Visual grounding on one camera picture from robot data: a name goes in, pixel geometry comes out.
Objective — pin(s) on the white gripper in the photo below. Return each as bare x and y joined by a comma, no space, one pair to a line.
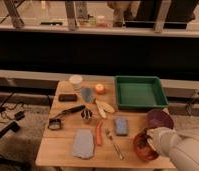
162,139

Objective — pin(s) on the purple bowl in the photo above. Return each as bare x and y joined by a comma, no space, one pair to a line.
159,118

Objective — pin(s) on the red bowl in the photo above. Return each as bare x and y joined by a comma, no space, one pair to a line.
142,149

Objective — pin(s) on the blue sponge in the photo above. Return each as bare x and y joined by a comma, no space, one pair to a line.
121,126

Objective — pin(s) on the metal fork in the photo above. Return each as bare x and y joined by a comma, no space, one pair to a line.
110,137

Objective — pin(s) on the green plastic tray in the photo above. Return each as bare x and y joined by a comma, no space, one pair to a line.
139,92

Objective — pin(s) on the orange carrot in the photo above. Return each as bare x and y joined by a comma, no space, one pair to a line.
99,134

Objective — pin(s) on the wooden table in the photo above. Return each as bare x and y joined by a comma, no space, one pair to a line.
56,146

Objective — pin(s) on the grey folded cloth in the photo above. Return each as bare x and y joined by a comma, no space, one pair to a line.
83,146

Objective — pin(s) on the orange fruit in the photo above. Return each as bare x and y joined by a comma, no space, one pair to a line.
99,89

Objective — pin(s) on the blue-grey cloth piece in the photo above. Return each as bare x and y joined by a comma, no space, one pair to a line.
87,94

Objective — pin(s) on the white paper cup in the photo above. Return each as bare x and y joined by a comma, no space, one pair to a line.
76,82

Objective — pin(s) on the black rectangular block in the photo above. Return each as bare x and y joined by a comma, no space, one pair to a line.
67,97

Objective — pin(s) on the black handled kitchen tool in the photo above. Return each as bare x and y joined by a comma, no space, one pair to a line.
55,122

